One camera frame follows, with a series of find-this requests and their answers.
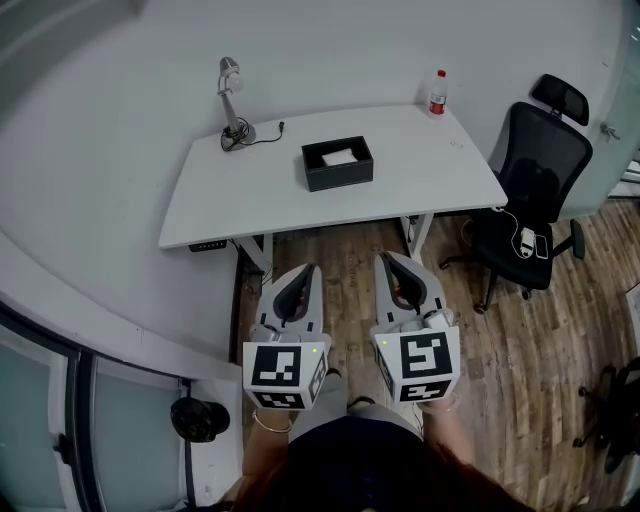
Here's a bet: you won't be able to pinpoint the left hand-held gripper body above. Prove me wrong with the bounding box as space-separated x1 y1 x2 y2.
242 324 333 412

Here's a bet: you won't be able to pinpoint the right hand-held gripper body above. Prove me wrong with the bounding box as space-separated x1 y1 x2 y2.
370 306 462 406

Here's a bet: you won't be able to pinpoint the black box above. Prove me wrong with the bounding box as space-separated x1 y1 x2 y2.
300 135 376 194

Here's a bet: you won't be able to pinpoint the person's right forearm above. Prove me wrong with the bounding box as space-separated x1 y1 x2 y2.
416 397 475 469

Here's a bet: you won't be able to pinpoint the person's left forearm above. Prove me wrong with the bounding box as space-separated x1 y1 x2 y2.
241 407 295 494

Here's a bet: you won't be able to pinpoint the pale pink bangle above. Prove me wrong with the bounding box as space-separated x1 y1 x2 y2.
416 394 460 415

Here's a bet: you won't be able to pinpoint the gold bangle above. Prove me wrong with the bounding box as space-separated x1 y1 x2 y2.
251 409 294 435

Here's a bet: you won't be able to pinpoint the white desk leg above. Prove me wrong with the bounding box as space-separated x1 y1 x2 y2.
399 211 434 262
228 232 274 364

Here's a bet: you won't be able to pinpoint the person's grey trousers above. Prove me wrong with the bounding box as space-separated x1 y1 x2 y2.
310 373 427 444

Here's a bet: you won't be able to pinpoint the black round bin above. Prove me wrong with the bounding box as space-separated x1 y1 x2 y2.
169 396 232 444

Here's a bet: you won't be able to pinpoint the person's black top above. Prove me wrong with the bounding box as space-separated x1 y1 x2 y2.
285 416 431 512

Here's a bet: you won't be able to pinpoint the black mesh office chair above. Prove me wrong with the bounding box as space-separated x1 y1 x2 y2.
438 73 595 315

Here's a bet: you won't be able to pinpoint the clear bottle with red cap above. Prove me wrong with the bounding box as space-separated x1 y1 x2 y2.
427 69 448 121

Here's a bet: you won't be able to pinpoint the black swivel chair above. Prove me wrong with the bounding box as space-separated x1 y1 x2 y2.
571 356 640 477

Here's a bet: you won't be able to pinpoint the silver desk lamp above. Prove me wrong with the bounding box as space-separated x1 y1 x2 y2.
215 55 258 152

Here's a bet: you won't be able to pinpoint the dark-framed glass window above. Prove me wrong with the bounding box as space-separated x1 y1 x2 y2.
0 299 194 512

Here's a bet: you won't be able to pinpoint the frosted glass door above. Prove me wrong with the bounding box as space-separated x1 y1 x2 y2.
594 0 640 201

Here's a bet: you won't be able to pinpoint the white charging cable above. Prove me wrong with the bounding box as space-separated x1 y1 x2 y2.
493 206 527 247

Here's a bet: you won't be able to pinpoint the black lamp cable with plug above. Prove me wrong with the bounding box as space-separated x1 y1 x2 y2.
219 116 287 152

